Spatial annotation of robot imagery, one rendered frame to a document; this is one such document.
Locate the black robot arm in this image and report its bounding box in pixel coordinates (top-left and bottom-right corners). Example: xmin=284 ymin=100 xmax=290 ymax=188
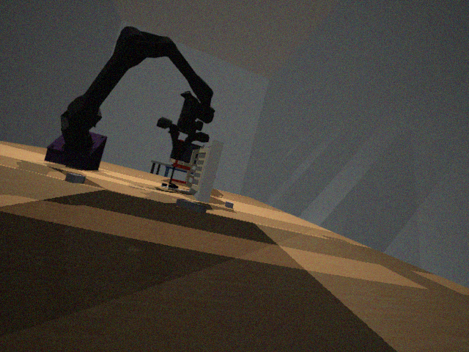
xmin=61 ymin=26 xmax=215 ymax=153

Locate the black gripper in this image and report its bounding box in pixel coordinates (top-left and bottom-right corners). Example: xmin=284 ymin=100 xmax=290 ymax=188
xmin=157 ymin=110 xmax=209 ymax=154

